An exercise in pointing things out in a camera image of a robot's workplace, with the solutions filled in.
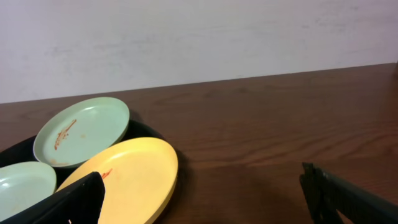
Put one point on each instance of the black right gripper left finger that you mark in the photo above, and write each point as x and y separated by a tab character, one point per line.
77	203

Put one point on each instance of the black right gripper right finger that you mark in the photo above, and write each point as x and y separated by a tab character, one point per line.
327	196

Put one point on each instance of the green plate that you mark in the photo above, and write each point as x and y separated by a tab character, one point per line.
81	131
25	184

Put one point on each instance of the yellow plate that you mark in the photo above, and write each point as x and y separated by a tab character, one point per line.
139	177

